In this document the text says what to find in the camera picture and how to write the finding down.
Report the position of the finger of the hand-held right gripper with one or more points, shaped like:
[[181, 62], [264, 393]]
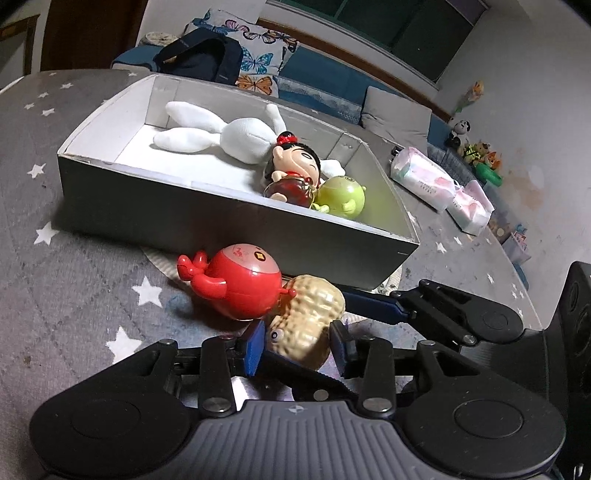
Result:
[[369, 304], [318, 392]]

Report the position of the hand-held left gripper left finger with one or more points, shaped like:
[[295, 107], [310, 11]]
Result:
[[255, 346]]

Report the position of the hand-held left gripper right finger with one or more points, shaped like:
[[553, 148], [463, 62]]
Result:
[[337, 348]]

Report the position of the beige peanut toy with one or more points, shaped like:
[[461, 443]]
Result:
[[309, 314]]

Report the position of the red round plastic toy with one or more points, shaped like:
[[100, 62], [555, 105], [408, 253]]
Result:
[[244, 281]]

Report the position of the green round plastic toy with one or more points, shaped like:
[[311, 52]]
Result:
[[341, 196]]

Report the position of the grey cardboard box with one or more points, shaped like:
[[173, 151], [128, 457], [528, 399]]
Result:
[[184, 217]]

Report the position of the cartoon boy doll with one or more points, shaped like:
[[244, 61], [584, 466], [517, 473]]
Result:
[[295, 159]]

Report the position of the white plush rabbit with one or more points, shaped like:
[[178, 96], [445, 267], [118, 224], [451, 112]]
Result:
[[240, 136]]

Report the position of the clear plastic storage box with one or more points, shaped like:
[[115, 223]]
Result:
[[512, 242]]

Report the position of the large pink tissue pack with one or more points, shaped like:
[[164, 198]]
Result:
[[422, 177]]

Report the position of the small pink tissue pack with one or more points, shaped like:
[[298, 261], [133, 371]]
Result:
[[471, 207]]

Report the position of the green plush toy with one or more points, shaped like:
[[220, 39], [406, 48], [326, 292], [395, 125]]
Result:
[[489, 173]]

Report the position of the orange fox plush toy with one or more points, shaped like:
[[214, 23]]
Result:
[[493, 159]]

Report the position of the grey pillow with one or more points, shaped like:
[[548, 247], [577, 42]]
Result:
[[397, 115]]

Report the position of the panda plush toy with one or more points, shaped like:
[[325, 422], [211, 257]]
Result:
[[459, 134]]

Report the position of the grey star-print tablecloth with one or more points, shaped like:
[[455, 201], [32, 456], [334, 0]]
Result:
[[69, 286]]

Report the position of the blue sofa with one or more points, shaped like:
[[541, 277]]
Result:
[[323, 78]]

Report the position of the artificial flower decoration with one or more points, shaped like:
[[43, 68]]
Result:
[[471, 94]]

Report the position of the butterfly print pillow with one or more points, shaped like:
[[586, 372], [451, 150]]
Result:
[[263, 55]]

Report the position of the dark window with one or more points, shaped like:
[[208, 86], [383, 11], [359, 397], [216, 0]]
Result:
[[392, 27]]

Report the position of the dark blue backpack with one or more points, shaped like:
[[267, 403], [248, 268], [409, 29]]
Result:
[[203, 60]]

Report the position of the beige round cushion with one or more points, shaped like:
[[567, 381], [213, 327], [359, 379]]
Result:
[[159, 39]]

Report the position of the brown wooden door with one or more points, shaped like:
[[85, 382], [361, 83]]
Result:
[[92, 32]]

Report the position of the brown wooden desk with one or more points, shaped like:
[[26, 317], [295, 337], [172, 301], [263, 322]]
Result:
[[18, 27]]

